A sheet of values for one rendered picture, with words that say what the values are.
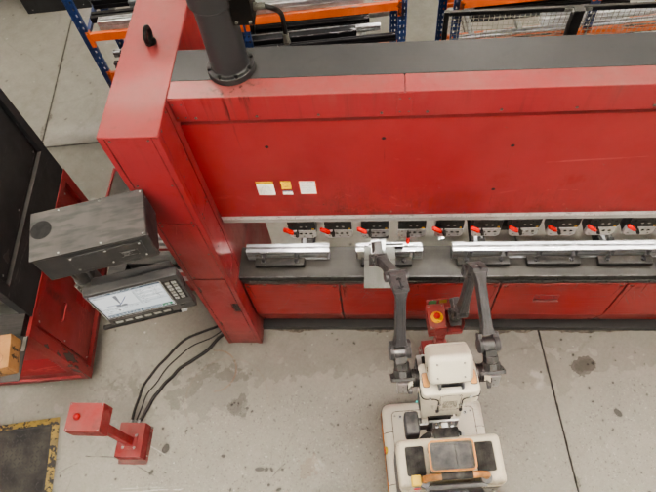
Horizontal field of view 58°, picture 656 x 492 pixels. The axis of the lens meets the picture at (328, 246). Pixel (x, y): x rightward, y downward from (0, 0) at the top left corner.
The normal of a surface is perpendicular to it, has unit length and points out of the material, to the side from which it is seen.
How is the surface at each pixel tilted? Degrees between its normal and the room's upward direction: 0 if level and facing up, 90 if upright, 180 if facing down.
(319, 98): 90
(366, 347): 0
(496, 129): 90
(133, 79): 0
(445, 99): 90
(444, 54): 0
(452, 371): 48
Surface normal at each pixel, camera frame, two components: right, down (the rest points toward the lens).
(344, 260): -0.08, -0.49
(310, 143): -0.04, 0.87
